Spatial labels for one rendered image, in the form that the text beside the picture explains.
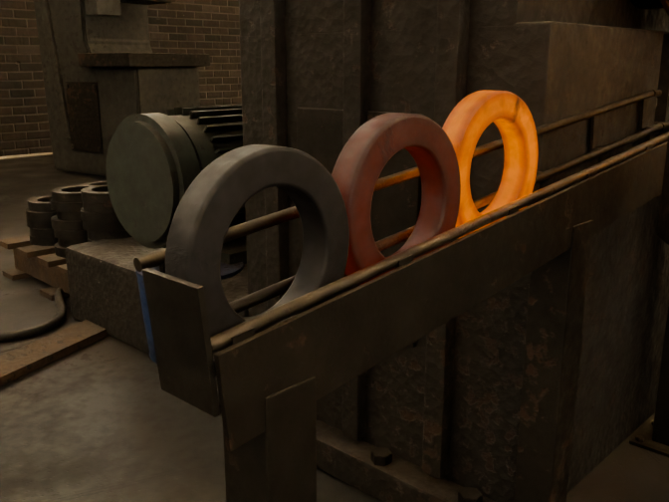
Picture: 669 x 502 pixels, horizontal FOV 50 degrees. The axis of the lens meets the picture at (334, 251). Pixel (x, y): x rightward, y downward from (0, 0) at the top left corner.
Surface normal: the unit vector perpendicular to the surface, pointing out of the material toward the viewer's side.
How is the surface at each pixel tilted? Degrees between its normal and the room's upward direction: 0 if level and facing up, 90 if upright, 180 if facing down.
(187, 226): 64
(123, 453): 0
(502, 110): 90
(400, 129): 90
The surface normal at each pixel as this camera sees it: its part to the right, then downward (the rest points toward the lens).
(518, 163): -0.71, 0.18
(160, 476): 0.00, -0.97
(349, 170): -0.62, -0.28
